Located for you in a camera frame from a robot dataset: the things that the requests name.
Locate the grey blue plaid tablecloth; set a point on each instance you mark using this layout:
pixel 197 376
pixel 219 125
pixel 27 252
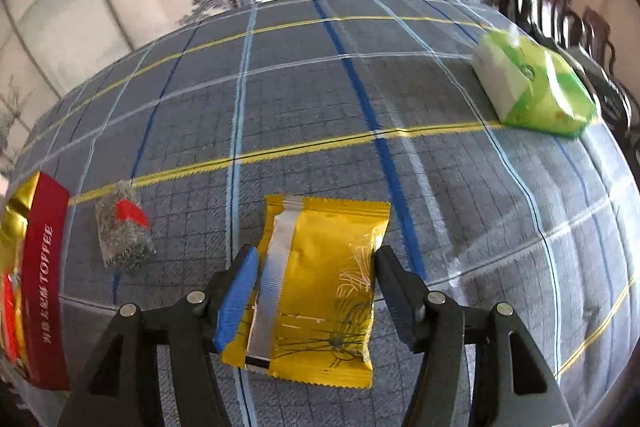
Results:
pixel 358 99

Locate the gold toffee tin, red sides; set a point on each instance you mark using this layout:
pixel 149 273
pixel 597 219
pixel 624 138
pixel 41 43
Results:
pixel 32 229

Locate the dark wooden chair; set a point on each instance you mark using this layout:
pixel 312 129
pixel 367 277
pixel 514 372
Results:
pixel 584 41

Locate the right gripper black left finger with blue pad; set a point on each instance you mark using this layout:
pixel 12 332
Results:
pixel 120 385

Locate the yellow Wanjiyuan snack packet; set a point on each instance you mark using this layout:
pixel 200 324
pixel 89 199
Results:
pixel 310 317

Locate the green white tissue pack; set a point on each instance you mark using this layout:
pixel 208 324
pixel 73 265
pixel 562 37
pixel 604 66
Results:
pixel 530 86

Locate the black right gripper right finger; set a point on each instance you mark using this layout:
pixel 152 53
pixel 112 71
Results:
pixel 513 384

